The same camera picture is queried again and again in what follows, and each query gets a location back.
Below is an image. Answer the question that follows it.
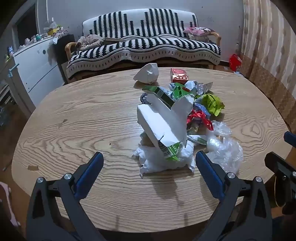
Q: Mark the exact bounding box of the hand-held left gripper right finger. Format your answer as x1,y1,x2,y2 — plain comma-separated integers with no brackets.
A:
195,150,273,241

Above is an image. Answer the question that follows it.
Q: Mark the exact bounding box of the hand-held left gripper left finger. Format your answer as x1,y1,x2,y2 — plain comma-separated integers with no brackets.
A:
26,152,104,241

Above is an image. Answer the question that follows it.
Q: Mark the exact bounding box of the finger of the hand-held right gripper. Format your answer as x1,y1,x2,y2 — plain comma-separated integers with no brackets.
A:
264,152,296,183
284,131,296,147

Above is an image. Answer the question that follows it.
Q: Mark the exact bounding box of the white plastic bag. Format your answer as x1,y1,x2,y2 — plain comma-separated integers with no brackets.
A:
132,133,196,178

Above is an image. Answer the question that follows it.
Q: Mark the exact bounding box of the torn green and white carton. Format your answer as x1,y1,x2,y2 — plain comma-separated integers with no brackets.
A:
136,94,195,161

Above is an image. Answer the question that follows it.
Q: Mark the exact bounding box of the clear plastic bag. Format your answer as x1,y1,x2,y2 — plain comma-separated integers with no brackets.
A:
206,120,244,175

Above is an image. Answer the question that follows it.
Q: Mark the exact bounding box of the green white flat wrapper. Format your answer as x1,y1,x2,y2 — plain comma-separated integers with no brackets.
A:
187,134,207,145

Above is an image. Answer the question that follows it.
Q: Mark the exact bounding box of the red shiny wrapper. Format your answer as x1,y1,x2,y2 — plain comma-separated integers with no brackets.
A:
186,109,213,131

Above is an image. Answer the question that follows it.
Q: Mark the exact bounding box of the blue silver wrapper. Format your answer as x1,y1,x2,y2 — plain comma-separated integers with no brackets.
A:
194,103,211,115

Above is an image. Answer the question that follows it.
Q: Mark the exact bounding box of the yellow-green snack bag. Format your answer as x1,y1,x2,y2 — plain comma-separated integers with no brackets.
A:
200,93,225,117

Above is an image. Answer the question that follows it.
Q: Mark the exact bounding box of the pink soft object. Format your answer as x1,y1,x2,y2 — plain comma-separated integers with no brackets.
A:
0,182,20,226

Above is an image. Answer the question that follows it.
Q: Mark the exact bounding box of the small green carton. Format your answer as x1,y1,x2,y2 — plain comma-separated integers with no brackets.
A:
142,85,175,109

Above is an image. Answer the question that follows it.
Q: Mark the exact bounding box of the red plastic bag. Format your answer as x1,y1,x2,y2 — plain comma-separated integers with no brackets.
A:
229,54,242,70

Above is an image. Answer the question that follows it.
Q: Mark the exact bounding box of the beige patterned curtain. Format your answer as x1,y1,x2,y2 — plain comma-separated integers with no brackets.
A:
240,0,296,126

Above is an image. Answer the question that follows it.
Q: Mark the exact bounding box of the red cigarette box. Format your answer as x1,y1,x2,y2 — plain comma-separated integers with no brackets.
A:
170,68,188,83

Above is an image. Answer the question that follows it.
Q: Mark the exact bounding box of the crumpled white paper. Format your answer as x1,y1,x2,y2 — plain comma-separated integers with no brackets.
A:
134,63,159,84

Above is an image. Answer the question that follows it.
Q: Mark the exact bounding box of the white cabinet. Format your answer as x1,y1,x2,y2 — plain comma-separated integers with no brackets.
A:
13,36,66,107

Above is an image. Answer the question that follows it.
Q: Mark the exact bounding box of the black cabinet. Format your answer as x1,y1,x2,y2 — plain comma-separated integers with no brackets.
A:
52,34,75,70

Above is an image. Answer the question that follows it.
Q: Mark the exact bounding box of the pinkish crumpled cloth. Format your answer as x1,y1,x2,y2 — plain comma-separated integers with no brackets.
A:
76,34,104,50

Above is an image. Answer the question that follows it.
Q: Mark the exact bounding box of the pink cushion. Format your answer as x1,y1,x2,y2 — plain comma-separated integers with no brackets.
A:
183,26,216,37

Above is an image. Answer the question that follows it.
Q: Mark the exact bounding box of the group of small bottles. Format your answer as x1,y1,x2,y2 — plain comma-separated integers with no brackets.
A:
20,34,43,49

